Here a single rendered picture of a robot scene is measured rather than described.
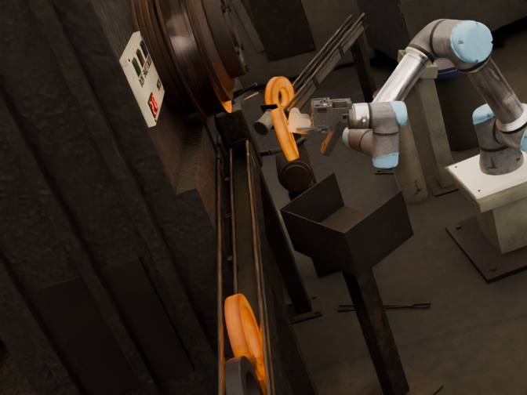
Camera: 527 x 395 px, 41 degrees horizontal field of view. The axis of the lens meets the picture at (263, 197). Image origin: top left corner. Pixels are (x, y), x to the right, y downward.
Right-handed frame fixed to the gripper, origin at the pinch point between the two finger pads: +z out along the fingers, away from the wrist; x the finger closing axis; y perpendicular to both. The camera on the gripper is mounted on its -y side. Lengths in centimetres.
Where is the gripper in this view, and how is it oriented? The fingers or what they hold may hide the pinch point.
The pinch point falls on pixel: (283, 128)
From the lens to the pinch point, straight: 204.7
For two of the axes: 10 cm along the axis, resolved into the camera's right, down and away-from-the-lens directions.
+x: 0.4, 4.8, -8.8
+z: -10.0, 0.7, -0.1
